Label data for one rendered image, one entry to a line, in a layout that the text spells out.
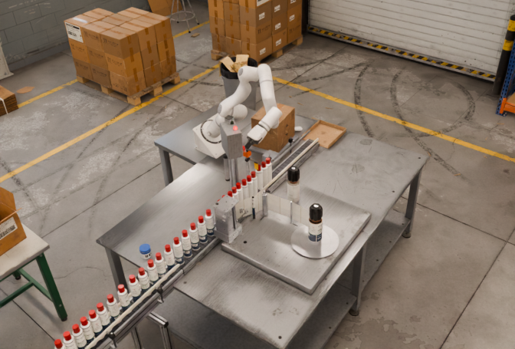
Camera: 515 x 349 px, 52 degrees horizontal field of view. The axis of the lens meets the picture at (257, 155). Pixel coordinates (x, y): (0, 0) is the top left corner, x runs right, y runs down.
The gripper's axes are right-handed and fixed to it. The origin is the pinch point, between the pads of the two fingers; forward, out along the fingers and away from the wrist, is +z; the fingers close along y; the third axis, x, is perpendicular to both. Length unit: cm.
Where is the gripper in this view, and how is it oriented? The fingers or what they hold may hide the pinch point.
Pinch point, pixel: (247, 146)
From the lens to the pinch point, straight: 349.5
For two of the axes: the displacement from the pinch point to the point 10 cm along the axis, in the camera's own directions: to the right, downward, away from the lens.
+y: 6.4, 4.1, -6.5
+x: 4.3, 5.0, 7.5
